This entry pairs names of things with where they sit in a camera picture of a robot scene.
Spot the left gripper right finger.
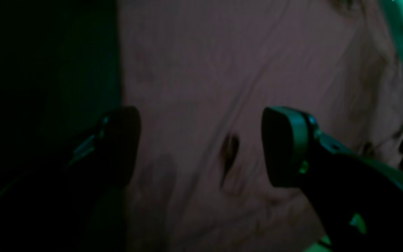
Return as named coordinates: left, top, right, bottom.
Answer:
left=261, top=107, right=403, bottom=252

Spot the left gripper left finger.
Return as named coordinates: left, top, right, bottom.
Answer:
left=0, top=106, right=141, bottom=252

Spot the red long-sleeve T-shirt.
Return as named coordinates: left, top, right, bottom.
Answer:
left=118, top=0, right=403, bottom=252

